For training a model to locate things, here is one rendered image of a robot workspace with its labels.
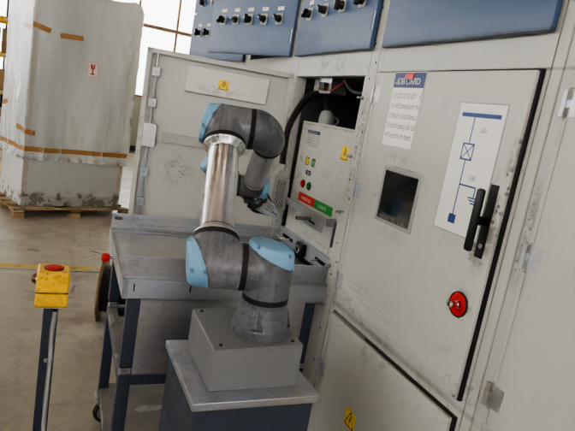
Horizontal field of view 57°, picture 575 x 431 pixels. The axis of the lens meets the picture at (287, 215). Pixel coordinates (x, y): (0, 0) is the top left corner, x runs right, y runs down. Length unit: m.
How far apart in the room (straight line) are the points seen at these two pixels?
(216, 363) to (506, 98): 0.87
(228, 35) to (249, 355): 1.84
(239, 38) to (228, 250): 1.60
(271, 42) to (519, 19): 1.43
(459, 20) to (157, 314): 1.19
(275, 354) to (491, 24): 0.91
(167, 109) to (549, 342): 1.77
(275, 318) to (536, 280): 0.59
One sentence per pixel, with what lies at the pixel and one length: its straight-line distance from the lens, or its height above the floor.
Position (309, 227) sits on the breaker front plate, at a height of 0.98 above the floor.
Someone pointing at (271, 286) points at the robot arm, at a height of 1.00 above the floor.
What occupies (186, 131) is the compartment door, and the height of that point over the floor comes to 1.26.
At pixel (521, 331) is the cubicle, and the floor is 1.07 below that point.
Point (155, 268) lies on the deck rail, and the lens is 1.67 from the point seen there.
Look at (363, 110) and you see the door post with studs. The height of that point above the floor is 1.46.
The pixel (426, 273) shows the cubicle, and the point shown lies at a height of 1.08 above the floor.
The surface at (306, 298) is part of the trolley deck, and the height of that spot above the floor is 0.81.
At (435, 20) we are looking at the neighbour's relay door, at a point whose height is 1.71.
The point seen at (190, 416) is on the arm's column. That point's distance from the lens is 1.30.
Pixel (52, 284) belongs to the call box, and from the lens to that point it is 1.52.
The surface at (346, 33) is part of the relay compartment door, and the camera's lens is 1.92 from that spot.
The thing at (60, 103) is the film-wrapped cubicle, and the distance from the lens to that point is 5.73.
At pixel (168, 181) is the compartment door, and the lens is 2.39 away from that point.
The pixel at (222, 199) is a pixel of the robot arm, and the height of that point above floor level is 1.17.
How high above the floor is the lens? 1.40
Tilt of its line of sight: 10 degrees down
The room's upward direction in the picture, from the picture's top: 10 degrees clockwise
